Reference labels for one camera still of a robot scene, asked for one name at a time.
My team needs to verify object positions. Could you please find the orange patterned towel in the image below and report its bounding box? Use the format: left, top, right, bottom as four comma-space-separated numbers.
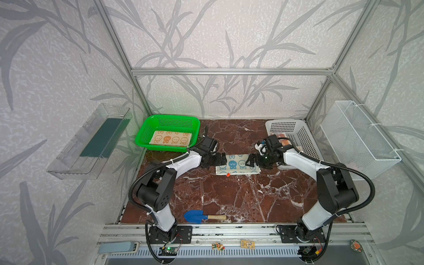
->
149, 130, 192, 147
277, 133, 303, 151

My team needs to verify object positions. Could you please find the blue patterned towel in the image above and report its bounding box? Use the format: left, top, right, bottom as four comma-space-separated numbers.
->
215, 154, 261, 176

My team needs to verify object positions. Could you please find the white plastic basket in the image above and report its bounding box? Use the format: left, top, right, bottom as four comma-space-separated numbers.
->
266, 119, 325, 176

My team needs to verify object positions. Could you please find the green plastic basket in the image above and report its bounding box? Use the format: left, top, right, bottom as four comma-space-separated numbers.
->
135, 114, 201, 152

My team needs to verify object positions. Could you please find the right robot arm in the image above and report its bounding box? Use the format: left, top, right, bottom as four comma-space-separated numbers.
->
245, 135, 375, 242

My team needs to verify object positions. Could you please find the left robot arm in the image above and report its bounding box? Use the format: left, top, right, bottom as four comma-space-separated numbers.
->
128, 134, 227, 235

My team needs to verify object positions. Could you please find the small yellow circuit board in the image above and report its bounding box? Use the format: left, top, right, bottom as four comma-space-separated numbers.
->
240, 240, 256, 250

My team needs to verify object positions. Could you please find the small orange green trinket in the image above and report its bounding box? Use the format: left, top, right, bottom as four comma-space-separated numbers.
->
212, 242, 225, 251

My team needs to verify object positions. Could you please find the green led circuit board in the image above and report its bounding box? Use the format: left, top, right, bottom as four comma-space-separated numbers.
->
159, 246, 179, 256

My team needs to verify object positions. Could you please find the round orange gadget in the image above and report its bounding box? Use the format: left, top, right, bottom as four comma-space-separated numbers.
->
350, 240, 363, 253

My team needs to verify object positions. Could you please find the grey flat device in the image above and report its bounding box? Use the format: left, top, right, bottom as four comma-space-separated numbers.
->
98, 241, 140, 255

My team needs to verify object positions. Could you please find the blue trowel wooden handle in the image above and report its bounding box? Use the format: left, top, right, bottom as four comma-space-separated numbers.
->
183, 210, 227, 224

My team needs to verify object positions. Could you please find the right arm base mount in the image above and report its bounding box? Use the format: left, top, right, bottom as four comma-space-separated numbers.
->
276, 224, 326, 244

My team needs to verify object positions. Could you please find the pink object in wire basket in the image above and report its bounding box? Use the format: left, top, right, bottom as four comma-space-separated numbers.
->
345, 162, 358, 173

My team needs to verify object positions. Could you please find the white wire wall basket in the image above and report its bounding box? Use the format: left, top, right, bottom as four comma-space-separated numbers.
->
321, 100, 402, 179

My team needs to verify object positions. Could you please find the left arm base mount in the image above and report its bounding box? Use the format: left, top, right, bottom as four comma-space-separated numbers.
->
146, 225, 193, 244

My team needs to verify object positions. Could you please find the right controller board with wires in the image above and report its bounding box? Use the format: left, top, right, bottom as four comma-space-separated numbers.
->
298, 246, 322, 262

